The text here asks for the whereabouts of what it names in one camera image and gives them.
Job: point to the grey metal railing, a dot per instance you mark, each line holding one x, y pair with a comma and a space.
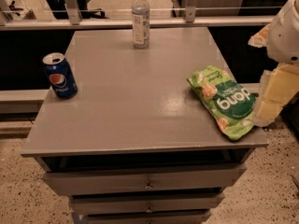
17, 15

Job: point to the middle grey drawer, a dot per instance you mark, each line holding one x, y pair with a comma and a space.
147, 203

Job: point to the green rice chip bag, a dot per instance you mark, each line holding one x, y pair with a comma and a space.
229, 103

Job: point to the grey drawer cabinet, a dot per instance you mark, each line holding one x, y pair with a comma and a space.
135, 109

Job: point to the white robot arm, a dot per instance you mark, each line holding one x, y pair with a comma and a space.
283, 35

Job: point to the bottom grey drawer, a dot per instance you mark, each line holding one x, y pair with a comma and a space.
169, 217

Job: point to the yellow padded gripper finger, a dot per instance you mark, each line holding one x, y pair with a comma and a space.
276, 89
260, 39

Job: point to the blue Pepsi can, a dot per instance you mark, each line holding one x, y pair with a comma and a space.
60, 75

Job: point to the top grey drawer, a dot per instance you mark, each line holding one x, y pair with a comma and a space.
145, 179

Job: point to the clear plastic water bottle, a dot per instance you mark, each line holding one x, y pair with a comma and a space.
141, 23

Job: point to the grey drawer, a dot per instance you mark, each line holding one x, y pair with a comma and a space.
169, 217
145, 179
147, 203

